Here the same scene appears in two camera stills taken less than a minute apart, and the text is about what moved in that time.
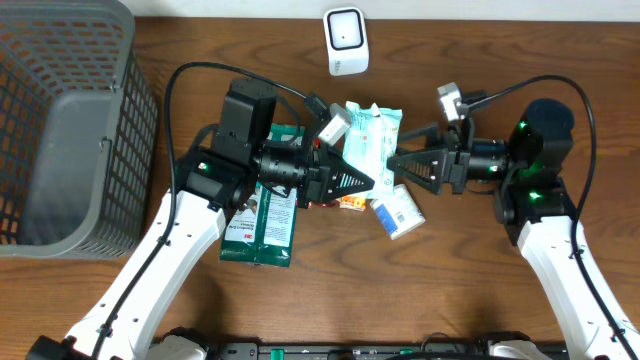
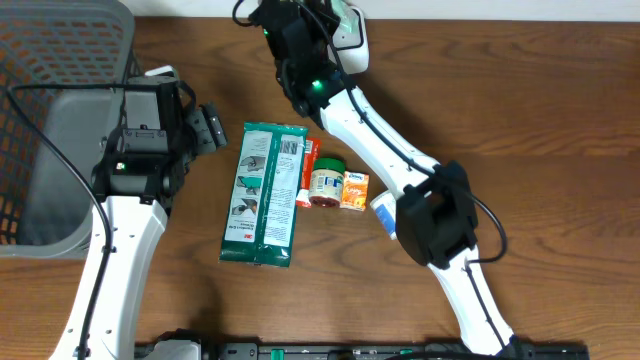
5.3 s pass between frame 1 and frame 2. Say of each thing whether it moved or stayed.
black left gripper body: moved
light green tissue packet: moved
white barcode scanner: stayed
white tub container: stayed
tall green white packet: stayed
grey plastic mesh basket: stayed
